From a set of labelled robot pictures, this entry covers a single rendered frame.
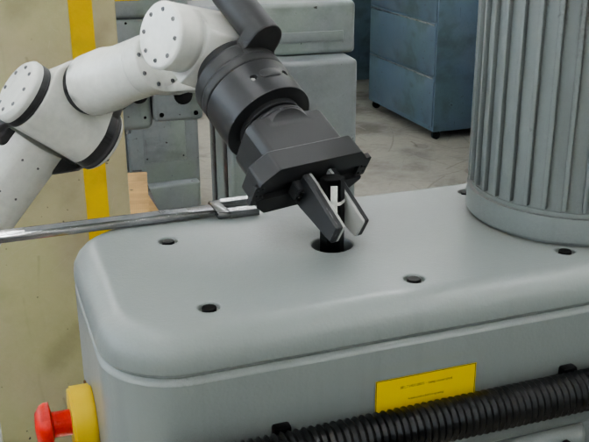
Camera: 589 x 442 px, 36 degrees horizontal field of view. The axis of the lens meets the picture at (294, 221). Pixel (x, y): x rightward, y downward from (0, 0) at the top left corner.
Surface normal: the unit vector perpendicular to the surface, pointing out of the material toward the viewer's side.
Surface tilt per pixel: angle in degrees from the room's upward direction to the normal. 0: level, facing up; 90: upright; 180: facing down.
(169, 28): 76
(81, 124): 90
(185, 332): 27
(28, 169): 98
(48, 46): 90
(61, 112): 90
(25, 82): 51
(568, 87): 90
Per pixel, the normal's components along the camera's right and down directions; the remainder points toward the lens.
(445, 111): 0.34, 0.33
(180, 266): 0.00, -0.94
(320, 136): 0.29, -0.66
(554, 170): -0.47, 0.31
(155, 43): -0.69, 0.02
